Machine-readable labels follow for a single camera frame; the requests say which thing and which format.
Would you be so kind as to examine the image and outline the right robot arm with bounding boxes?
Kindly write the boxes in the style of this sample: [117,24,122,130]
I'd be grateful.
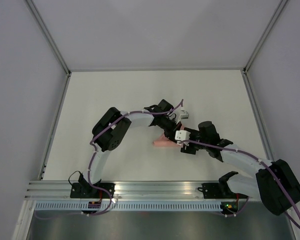
[175,121,300,216]

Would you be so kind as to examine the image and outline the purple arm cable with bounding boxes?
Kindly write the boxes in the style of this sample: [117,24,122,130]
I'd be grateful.
[34,98,185,221]
[177,139,300,233]

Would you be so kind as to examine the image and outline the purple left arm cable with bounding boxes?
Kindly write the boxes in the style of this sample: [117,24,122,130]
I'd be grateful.
[34,98,185,221]

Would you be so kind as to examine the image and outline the right aluminium frame post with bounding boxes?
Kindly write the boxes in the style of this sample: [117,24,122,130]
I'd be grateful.
[241,0,290,75]

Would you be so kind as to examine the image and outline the aluminium front rail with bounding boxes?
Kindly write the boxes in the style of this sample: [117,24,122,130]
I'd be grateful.
[24,180,297,201]

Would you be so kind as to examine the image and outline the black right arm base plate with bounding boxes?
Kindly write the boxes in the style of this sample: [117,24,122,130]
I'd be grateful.
[196,182,248,200]

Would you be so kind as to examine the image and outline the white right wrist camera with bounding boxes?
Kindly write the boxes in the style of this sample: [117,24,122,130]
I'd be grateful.
[174,129,191,146]

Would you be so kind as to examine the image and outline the left side aluminium rail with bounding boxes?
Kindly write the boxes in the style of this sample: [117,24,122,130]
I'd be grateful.
[37,71,72,181]

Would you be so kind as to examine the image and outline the pink cloth napkin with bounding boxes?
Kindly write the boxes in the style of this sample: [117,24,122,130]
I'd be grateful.
[152,121,185,148]

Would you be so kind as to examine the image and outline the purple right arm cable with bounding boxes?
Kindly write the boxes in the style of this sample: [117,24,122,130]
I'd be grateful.
[177,139,300,233]

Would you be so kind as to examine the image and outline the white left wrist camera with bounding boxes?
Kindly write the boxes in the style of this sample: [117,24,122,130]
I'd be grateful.
[178,106,189,122]

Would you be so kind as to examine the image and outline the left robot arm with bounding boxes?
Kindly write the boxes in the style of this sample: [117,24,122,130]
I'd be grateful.
[81,99,183,198]

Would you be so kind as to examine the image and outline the white slotted cable duct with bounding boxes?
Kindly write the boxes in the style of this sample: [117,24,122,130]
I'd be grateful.
[34,201,222,212]

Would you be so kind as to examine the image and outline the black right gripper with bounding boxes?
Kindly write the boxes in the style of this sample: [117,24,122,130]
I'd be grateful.
[180,126,209,155]

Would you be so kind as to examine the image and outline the aluminium frame post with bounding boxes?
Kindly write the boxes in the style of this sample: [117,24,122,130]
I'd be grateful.
[24,0,71,76]
[241,0,290,75]

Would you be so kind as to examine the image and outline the left aluminium frame post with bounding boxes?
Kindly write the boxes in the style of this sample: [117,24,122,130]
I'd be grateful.
[24,0,71,76]

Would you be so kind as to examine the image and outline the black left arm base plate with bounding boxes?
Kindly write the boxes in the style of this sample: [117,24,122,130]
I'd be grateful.
[70,182,115,199]

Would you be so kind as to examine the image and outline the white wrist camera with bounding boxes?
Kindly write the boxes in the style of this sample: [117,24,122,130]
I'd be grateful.
[174,129,191,146]
[178,106,189,122]

